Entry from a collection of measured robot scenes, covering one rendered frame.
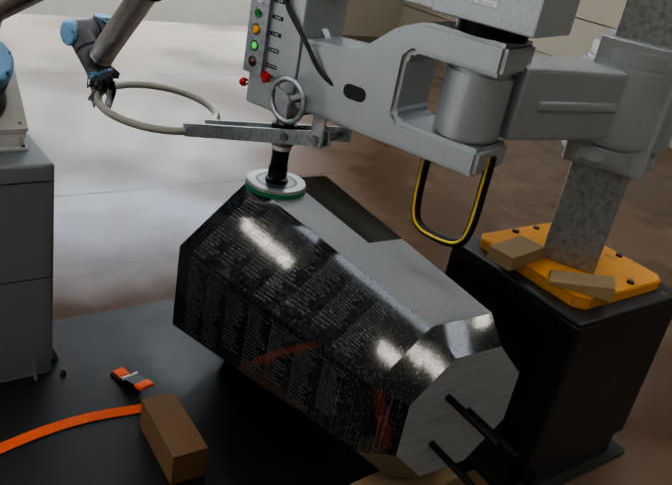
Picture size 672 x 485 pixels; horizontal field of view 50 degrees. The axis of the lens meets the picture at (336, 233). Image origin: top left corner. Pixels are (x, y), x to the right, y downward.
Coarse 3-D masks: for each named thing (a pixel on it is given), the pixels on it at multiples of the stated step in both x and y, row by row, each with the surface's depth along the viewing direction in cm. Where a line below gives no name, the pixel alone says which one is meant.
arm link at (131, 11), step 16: (128, 0) 230; (144, 0) 227; (160, 0) 227; (112, 16) 240; (128, 16) 234; (144, 16) 237; (112, 32) 242; (128, 32) 242; (80, 48) 259; (96, 48) 252; (112, 48) 249; (96, 64) 257; (96, 80) 264
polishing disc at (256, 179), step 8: (248, 176) 256; (256, 176) 257; (264, 176) 258; (288, 176) 263; (296, 176) 264; (256, 184) 250; (264, 184) 252; (272, 184) 253; (288, 184) 256; (296, 184) 257; (304, 184) 258; (264, 192) 248; (272, 192) 248; (280, 192) 248; (288, 192) 249; (296, 192) 251
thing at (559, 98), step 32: (544, 64) 204; (576, 64) 214; (608, 64) 222; (512, 96) 202; (544, 96) 204; (576, 96) 210; (608, 96) 217; (640, 96) 219; (512, 128) 204; (544, 128) 210; (576, 128) 217; (608, 128) 224; (640, 128) 222
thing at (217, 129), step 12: (216, 120) 275; (228, 120) 273; (192, 132) 269; (204, 132) 265; (216, 132) 261; (228, 132) 257; (240, 132) 254; (252, 132) 250; (264, 132) 247; (276, 132) 244; (288, 132) 240; (300, 132) 237; (336, 132) 239; (348, 132) 239; (300, 144) 238; (312, 144) 231; (324, 144) 232
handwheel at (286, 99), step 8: (280, 80) 224; (288, 80) 222; (296, 80) 221; (272, 88) 226; (280, 88) 225; (272, 96) 228; (280, 96) 225; (288, 96) 223; (296, 96) 222; (304, 96) 220; (272, 104) 228; (288, 104) 223; (304, 104) 220; (288, 112) 226; (304, 112) 222; (280, 120) 228; (288, 120) 226; (296, 120) 224
